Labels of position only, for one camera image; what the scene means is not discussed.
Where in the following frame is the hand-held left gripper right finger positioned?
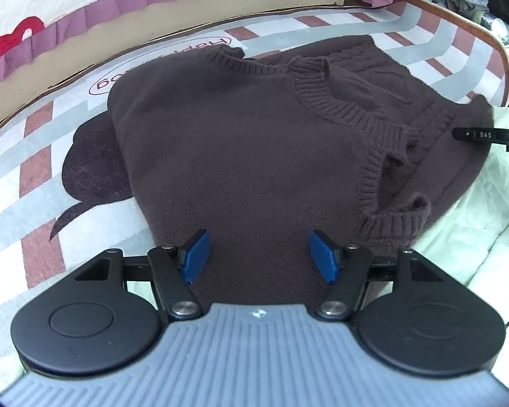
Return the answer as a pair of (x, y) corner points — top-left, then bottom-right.
(309, 229), (446, 321)

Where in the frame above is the beige bed base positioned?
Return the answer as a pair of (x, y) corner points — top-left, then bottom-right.
(0, 0), (348, 140)

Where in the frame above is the brown knit sweater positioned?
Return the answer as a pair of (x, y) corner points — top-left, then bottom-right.
(108, 35), (495, 306)

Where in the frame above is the light green quilt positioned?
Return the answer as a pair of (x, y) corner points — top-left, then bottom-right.
(407, 57), (509, 344)

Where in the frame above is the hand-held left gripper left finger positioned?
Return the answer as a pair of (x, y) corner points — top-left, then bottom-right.
(74, 229), (213, 321)

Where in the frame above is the checked printed rug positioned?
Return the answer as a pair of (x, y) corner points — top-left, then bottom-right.
(0, 0), (509, 395)

